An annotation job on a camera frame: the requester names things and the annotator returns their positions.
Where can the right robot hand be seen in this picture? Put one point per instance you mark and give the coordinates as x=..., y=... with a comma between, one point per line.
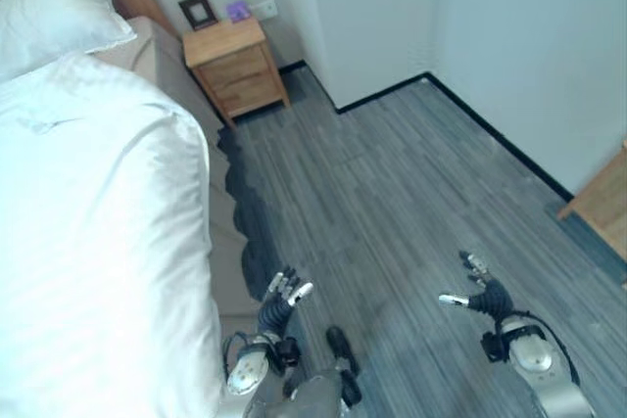
x=490, y=296

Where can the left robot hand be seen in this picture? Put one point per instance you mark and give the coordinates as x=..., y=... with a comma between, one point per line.
x=277, y=308

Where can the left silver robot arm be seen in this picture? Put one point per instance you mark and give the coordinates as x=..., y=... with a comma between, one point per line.
x=255, y=364

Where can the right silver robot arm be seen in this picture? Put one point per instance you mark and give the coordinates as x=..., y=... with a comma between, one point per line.
x=539, y=364

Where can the beige bed base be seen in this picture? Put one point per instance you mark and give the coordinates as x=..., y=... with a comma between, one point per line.
x=196, y=144

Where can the dark robot foot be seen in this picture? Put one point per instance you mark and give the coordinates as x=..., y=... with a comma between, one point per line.
x=340, y=342

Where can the silver robot leg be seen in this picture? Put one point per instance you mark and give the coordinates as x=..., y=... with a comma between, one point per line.
x=303, y=393

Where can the wooden table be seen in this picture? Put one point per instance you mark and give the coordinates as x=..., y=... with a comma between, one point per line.
x=602, y=202

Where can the white duvet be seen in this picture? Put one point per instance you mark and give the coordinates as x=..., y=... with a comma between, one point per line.
x=98, y=237

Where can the wooden nightstand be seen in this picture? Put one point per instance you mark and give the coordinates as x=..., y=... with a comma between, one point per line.
x=235, y=68

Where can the purple box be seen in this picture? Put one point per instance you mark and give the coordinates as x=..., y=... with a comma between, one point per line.
x=237, y=11

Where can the white pillow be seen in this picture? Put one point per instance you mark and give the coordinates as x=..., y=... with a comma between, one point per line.
x=46, y=21

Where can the white wall socket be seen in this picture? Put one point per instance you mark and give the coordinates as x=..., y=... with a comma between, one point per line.
x=266, y=9

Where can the dark picture frame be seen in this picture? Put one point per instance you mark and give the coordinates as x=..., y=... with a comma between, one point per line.
x=197, y=11

